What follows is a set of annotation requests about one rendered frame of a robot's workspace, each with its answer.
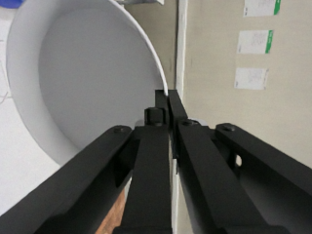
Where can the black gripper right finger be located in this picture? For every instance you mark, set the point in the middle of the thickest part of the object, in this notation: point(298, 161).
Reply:
point(275, 187)

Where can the white round plate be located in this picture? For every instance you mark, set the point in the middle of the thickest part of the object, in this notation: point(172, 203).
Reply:
point(76, 68)

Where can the silver wire dish rack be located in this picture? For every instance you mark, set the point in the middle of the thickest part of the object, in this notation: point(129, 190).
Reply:
point(5, 75)

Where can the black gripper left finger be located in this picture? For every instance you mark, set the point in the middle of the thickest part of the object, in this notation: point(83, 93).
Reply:
point(77, 197)

